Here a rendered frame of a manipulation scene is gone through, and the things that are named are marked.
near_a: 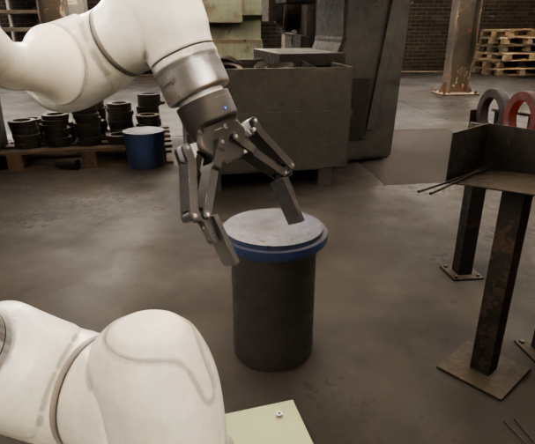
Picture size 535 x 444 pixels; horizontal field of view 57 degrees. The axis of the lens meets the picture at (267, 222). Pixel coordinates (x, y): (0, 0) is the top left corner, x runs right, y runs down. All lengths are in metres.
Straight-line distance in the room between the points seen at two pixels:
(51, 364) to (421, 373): 1.19
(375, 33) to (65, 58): 3.18
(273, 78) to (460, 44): 5.30
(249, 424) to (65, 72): 0.60
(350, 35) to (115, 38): 3.06
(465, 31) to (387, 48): 4.38
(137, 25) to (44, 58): 0.12
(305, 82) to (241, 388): 2.04
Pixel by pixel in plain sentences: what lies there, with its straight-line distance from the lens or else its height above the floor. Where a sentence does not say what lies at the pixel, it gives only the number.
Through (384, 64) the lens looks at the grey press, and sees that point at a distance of 3.77.
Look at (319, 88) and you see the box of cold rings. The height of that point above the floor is 0.62.
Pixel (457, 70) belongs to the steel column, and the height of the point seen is 0.33.
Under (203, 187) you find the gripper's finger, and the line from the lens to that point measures 0.65.
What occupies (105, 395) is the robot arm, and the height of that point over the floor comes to 0.59.
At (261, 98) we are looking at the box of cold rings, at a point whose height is 0.57.
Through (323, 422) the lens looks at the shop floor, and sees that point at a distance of 1.43.
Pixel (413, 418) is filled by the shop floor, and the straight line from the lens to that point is 1.49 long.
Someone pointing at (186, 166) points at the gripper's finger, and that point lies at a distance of 0.64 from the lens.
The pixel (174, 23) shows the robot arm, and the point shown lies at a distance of 0.66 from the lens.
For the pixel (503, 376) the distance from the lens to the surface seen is 1.70.
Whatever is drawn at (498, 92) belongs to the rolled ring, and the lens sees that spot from 2.02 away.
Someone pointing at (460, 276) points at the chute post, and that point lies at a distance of 2.23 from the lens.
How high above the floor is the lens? 0.99
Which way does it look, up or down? 22 degrees down
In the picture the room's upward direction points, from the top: straight up
